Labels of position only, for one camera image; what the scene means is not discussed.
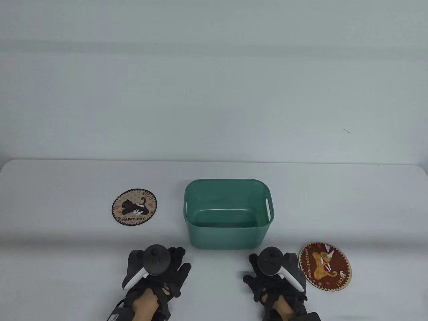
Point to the person's right hand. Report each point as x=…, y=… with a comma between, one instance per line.
x=259, y=284

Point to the person's left hand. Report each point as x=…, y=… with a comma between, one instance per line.
x=179, y=271

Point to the brown dog coaster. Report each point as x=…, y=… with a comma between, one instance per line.
x=311, y=264

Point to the beige cat coaster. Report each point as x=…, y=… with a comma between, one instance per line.
x=133, y=220

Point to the black white right hand controller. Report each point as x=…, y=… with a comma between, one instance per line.
x=270, y=260

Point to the black white hand controller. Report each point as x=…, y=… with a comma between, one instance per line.
x=154, y=260
x=270, y=260

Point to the black white left hand controller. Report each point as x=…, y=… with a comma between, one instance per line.
x=154, y=260

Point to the green plastic bin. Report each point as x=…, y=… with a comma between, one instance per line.
x=227, y=237

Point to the black right wrist box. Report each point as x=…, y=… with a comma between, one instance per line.
x=311, y=316

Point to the black wrist box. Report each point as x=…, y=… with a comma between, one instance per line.
x=117, y=312
x=311, y=316

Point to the black left wrist box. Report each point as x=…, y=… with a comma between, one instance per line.
x=117, y=312

